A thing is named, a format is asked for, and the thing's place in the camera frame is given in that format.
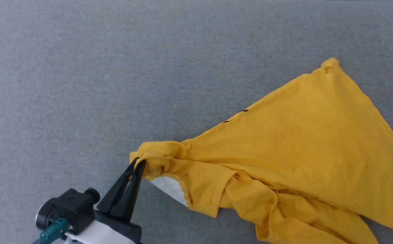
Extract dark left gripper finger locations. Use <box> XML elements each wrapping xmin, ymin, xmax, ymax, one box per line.
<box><xmin>96</xmin><ymin>158</ymin><xmax>140</xmax><ymax>213</ymax></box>
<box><xmin>110</xmin><ymin>160</ymin><xmax>146</xmax><ymax>223</ymax></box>

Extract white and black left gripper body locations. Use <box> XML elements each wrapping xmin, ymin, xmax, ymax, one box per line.
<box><xmin>63</xmin><ymin>209</ymin><xmax>143</xmax><ymax>244</ymax></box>

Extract yellow t-shirt with white print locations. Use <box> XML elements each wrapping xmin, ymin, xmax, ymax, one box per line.
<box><xmin>129</xmin><ymin>57</ymin><xmax>393</xmax><ymax>244</ymax></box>

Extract black round left gripper motor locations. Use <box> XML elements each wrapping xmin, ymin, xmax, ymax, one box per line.
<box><xmin>35</xmin><ymin>200</ymin><xmax>56</xmax><ymax>231</ymax></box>

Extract teal left camera cable plug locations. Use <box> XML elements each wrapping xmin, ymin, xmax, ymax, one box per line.
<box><xmin>31</xmin><ymin>218</ymin><xmax>70</xmax><ymax>244</ymax></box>

